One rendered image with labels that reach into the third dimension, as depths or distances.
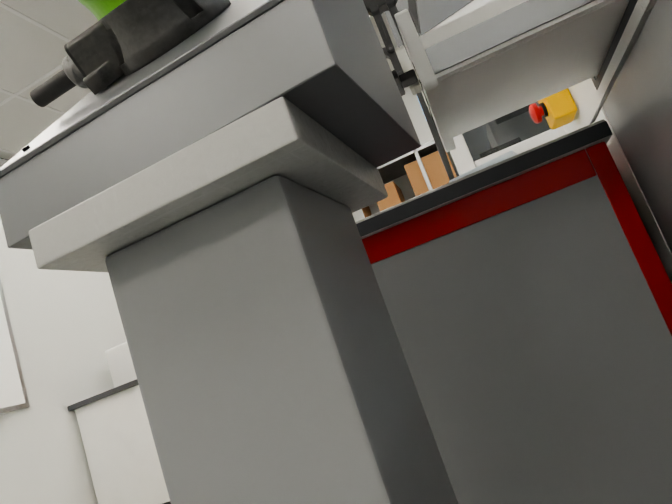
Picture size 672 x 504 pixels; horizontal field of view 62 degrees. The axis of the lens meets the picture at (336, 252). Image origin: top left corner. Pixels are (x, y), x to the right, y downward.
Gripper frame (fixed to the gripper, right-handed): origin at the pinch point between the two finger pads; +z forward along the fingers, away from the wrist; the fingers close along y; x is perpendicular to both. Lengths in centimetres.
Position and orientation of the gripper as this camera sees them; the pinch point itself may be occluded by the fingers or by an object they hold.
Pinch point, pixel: (408, 70)
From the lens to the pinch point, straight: 91.4
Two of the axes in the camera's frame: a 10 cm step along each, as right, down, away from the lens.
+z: 3.3, 9.3, -1.9
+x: -2.8, -1.0, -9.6
